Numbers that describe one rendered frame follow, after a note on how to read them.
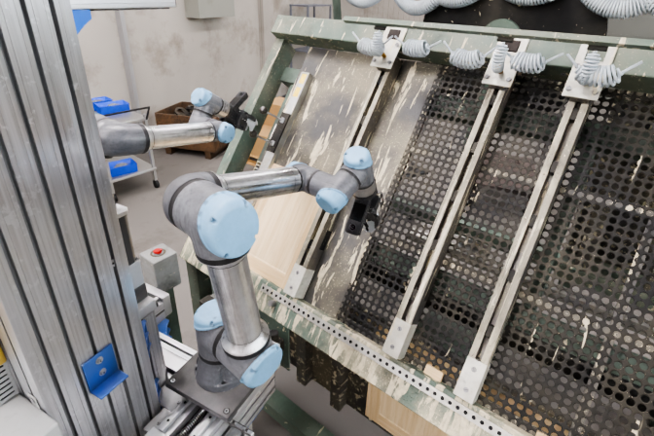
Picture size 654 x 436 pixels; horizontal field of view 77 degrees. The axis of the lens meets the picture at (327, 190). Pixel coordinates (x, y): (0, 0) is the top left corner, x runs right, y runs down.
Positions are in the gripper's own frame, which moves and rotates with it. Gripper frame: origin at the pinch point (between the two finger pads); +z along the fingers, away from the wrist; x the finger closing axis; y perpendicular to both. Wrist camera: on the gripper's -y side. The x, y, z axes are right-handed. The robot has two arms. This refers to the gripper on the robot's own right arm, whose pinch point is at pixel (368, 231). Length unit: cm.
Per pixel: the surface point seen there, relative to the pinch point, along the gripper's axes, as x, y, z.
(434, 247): -19.9, 8.2, 12.4
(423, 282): -19.7, -3.3, 17.4
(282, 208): 51, 14, 27
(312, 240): 28.1, 1.8, 23.7
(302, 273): 27.8, -10.9, 29.1
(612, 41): -54, 57, -39
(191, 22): 422, 323, 142
